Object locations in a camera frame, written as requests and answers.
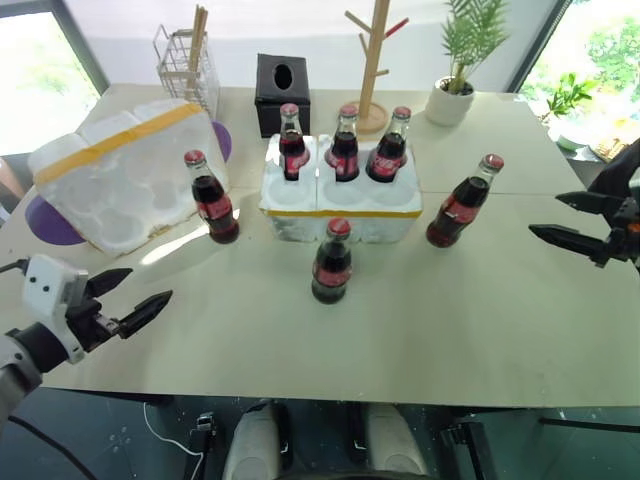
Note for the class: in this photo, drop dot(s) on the green and white bowl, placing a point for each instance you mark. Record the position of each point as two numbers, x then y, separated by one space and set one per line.
569 142

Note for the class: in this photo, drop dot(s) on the black tissue box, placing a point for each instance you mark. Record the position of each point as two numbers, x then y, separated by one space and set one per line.
280 105

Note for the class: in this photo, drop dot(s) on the black metal strut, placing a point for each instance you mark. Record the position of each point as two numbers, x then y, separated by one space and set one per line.
282 430
202 445
467 450
356 430

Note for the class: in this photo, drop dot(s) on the white foam bottle tray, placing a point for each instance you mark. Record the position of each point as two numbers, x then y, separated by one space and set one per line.
350 200

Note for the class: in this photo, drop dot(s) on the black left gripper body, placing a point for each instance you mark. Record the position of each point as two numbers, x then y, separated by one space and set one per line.
85 322

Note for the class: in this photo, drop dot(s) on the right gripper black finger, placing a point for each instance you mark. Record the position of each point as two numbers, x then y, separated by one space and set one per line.
595 202
575 239

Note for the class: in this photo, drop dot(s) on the white rounded shape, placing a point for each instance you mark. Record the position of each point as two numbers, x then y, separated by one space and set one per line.
395 440
252 440

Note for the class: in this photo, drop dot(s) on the white foam lid yellow tape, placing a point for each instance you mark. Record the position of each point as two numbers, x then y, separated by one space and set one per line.
125 185

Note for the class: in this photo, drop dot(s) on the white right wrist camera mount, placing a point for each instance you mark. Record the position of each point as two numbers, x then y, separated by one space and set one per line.
635 182

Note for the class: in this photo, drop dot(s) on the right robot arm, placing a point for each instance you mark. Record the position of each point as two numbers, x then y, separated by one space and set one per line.
615 170

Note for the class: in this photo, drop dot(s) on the wooden stick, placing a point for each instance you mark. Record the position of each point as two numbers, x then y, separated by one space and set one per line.
194 40
202 37

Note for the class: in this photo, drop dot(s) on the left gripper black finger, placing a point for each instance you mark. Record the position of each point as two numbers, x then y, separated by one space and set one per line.
145 312
110 280

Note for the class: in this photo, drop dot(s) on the purple round mat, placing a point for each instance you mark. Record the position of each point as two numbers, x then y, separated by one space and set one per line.
47 225
224 140

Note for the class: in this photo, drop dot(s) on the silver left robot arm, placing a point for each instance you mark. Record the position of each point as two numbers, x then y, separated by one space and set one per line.
20 360

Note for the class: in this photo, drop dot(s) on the green leafy plant outside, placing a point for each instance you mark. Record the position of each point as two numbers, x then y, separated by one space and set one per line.
570 97

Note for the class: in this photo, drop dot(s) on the glass cola bottle red cap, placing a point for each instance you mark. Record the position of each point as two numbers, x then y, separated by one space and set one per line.
457 210
332 270
215 205
345 155
387 160
292 150

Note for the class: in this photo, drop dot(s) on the wooden mug tree stand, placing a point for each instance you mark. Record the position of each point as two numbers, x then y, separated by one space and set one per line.
372 75

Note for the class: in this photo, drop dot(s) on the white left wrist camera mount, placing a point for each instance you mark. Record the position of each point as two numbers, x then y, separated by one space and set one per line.
47 287

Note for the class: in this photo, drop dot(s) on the green plant in white pot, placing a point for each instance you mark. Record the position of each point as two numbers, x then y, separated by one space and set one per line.
450 102

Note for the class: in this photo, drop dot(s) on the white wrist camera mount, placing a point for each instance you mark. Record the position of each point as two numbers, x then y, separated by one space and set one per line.
635 182
47 287

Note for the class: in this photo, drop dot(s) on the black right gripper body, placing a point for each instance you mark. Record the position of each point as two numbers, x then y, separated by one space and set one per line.
627 235

